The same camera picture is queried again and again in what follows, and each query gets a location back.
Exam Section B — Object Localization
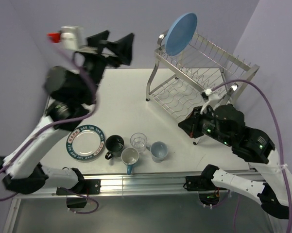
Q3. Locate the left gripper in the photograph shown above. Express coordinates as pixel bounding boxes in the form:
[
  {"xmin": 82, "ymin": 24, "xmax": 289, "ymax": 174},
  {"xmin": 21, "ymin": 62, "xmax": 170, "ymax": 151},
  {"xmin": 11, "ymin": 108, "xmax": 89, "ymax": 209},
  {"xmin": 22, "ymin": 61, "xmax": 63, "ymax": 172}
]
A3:
[{"xmin": 78, "ymin": 32, "xmax": 134, "ymax": 103}]

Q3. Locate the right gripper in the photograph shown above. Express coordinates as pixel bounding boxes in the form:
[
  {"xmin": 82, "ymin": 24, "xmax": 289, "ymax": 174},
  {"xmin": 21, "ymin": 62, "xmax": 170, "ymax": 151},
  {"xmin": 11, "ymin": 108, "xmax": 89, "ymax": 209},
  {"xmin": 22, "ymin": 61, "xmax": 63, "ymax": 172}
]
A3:
[{"xmin": 176, "ymin": 104, "xmax": 231, "ymax": 144}]

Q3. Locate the grey blue plastic cup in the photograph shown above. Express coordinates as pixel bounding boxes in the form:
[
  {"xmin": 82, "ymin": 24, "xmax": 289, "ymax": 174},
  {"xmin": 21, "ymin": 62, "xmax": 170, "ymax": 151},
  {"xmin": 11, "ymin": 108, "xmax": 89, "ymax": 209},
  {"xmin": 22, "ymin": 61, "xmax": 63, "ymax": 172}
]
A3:
[{"xmin": 150, "ymin": 141, "xmax": 169, "ymax": 163}]

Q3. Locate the stainless steel dish rack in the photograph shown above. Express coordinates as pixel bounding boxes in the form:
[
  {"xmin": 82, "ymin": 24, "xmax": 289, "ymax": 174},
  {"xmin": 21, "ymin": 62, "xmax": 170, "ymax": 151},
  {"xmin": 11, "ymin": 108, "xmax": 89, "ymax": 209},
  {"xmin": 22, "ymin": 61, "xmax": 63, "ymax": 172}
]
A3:
[{"xmin": 146, "ymin": 32, "xmax": 260, "ymax": 122}]

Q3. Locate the blue plastic plate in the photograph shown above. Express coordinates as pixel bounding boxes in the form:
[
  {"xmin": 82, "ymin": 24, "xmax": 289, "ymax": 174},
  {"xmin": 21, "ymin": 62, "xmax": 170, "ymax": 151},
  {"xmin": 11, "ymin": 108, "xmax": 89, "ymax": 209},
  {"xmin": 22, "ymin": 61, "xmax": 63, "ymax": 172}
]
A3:
[{"xmin": 165, "ymin": 13, "xmax": 198, "ymax": 56}]

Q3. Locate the black mug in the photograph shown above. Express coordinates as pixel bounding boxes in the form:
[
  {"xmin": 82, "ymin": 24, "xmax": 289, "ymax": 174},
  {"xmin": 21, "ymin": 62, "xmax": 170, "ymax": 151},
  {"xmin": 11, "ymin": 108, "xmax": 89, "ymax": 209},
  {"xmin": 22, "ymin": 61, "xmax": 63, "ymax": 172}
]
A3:
[{"xmin": 105, "ymin": 135, "xmax": 124, "ymax": 160}]

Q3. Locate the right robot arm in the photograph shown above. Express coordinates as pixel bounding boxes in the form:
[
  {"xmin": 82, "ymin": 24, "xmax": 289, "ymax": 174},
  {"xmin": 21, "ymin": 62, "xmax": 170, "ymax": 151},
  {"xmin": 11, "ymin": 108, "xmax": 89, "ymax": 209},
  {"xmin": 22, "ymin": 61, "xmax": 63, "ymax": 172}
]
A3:
[{"xmin": 178, "ymin": 104, "xmax": 289, "ymax": 219}]

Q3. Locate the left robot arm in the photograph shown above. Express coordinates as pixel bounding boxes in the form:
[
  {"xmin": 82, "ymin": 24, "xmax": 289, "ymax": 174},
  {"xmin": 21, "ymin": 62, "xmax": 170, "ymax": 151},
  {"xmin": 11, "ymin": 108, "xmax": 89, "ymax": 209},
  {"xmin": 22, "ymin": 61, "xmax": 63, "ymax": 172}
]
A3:
[{"xmin": 0, "ymin": 27, "xmax": 135, "ymax": 194}]

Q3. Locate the clear plastic glass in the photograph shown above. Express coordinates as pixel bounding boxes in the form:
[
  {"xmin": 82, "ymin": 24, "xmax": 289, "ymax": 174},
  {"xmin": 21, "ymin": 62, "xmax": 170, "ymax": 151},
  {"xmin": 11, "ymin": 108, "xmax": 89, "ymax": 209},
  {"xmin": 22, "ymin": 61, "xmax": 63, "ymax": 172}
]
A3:
[{"xmin": 130, "ymin": 133, "xmax": 148, "ymax": 153}]

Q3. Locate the teal mug white inside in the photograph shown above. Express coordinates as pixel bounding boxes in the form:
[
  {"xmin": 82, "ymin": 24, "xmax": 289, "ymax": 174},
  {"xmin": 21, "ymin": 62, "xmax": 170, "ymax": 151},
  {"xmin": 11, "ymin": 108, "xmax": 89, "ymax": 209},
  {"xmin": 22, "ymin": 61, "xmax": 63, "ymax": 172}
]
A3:
[{"xmin": 121, "ymin": 148, "xmax": 139, "ymax": 175}]

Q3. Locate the white plate green rim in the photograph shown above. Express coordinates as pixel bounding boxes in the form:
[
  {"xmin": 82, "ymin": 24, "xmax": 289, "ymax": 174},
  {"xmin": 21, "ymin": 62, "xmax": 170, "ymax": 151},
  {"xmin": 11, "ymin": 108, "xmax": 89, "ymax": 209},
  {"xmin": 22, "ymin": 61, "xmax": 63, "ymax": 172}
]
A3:
[{"xmin": 66, "ymin": 124, "xmax": 105, "ymax": 162}]

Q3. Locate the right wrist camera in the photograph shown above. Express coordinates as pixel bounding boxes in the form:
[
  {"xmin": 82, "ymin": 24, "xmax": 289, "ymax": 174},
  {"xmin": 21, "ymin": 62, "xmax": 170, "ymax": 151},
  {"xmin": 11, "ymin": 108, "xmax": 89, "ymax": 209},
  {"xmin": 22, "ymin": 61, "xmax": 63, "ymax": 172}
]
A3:
[{"xmin": 200, "ymin": 89, "xmax": 222, "ymax": 114}]

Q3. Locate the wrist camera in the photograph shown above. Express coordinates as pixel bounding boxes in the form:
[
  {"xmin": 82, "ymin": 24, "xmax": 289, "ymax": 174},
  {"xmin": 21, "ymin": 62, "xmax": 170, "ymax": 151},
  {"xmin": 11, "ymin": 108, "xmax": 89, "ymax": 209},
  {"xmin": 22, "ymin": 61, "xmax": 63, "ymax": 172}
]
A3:
[
  {"xmin": 200, "ymin": 89, "xmax": 222, "ymax": 114},
  {"xmin": 47, "ymin": 26, "xmax": 87, "ymax": 51}
]

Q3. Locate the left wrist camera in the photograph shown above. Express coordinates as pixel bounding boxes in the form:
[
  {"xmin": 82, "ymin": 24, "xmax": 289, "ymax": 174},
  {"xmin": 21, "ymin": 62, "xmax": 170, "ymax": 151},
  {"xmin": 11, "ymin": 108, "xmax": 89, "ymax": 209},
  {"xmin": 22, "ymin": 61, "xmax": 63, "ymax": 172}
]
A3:
[{"xmin": 47, "ymin": 26, "xmax": 87, "ymax": 51}]

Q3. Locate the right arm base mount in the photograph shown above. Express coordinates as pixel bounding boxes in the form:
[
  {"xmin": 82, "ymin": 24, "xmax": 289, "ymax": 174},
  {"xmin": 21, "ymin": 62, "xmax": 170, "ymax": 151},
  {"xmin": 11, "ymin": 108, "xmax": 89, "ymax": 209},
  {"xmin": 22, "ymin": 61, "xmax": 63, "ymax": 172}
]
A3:
[{"xmin": 183, "ymin": 175, "xmax": 231, "ymax": 209}]

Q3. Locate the aluminium mounting rail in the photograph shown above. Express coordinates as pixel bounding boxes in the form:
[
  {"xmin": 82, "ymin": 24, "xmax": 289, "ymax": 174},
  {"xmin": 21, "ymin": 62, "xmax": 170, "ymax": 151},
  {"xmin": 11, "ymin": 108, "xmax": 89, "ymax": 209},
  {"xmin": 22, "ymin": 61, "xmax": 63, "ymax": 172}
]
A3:
[{"xmin": 13, "ymin": 169, "xmax": 260, "ymax": 200}]

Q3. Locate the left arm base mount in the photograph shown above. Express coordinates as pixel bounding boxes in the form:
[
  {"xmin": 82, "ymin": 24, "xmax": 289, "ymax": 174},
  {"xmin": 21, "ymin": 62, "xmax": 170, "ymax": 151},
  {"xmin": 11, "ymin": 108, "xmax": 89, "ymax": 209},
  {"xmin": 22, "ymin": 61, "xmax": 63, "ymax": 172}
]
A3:
[{"xmin": 56, "ymin": 179, "xmax": 101, "ymax": 215}]

